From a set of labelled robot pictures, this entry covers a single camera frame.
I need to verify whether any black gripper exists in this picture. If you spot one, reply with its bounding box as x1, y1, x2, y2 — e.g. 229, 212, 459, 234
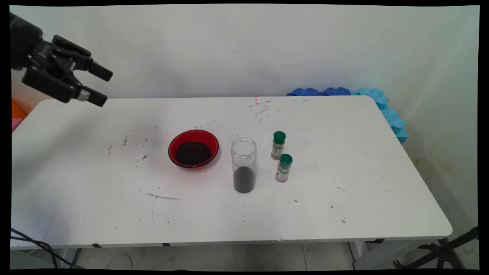
10, 13, 113, 107

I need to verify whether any black seeds heap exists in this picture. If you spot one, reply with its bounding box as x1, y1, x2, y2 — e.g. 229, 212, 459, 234
175, 141, 212, 166
233, 167, 256, 193

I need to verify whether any light blue foam strip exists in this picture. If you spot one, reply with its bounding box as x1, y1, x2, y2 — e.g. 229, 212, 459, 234
351, 88, 408, 145

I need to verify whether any grey pedestal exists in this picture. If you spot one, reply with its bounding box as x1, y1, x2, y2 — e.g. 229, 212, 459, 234
10, 249, 58, 270

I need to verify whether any black floor cable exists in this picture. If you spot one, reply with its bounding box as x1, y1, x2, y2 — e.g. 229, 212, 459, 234
10, 228, 83, 269
10, 237, 58, 269

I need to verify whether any black tripod stand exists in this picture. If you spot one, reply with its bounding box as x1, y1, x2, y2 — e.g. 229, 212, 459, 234
393, 226, 479, 269

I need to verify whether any red plastic bowl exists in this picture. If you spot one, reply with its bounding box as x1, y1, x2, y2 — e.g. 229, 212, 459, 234
168, 129, 220, 169

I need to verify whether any green-capped spice bottle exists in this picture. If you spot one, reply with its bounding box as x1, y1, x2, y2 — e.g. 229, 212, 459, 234
271, 131, 287, 160
275, 154, 293, 183

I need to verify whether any thin looped floor cable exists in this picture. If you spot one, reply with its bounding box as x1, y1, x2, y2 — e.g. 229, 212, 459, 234
106, 254, 133, 270

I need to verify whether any white table leg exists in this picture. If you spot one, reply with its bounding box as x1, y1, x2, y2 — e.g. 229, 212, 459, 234
348, 240, 421, 270

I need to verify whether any clear plastic jar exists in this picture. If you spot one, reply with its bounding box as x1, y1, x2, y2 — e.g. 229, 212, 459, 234
231, 137, 257, 194

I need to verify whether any orange block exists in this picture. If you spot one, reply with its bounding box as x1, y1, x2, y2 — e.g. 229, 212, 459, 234
11, 99, 28, 120

